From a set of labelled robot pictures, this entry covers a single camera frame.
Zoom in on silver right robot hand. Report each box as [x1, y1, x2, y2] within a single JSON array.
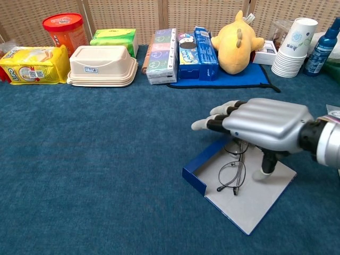
[[191, 98, 317, 181]]

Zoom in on black eyeglasses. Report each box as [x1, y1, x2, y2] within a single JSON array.
[[217, 140, 250, 196]]

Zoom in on grey blue pouch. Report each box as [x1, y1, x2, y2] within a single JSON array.
[[182, 137, 298, 236]]

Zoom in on blue fabric pouch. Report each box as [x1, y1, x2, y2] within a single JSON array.
[[166, 63, 281, 93]]

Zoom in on small white box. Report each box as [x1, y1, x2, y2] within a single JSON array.
[[252, 39, 278, 66]]

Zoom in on white paper cup stack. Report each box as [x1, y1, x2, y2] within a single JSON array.
[[271, 17, 319, 78]]

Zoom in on yellow plush toy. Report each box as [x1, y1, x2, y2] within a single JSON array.
[[210, 10, 265, 75]]

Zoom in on tall blue carton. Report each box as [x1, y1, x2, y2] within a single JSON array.
[[194, 25, 219, 81]]

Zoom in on blue spray bottle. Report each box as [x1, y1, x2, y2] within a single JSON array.
[[303, 17, 340, 77]]

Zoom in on brown snacks clear package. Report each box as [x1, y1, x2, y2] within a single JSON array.
[[269, 20, 295, 51]]

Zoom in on blue sandwich cookie box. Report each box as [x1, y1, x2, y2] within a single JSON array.
[[177, 32, 200, 80]]

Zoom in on pastel tissue multipack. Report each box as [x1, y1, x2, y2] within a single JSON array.
[[146, 28, 178, 85]]

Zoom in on brown paper roll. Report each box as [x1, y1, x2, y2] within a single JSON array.
[[140, 33, 156, 75]]

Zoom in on green tissue pack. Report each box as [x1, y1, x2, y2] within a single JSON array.
[[89, 28, 139, 58]]

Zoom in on beige lunch box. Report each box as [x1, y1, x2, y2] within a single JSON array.
[[66, 45, 139, 88]]

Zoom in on rattan folding screen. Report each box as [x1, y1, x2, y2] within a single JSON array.
[[0, 0, 340, 47]]

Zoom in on blue carpet table cover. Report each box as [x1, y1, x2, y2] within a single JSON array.
[[0, 44, 340, 255]]

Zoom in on orange canister red lid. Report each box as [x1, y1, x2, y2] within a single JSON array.
[[42, 13, 88, 58]]

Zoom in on yellow biscuit package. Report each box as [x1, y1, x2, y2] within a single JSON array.
[[0, 44, 70, 85]]

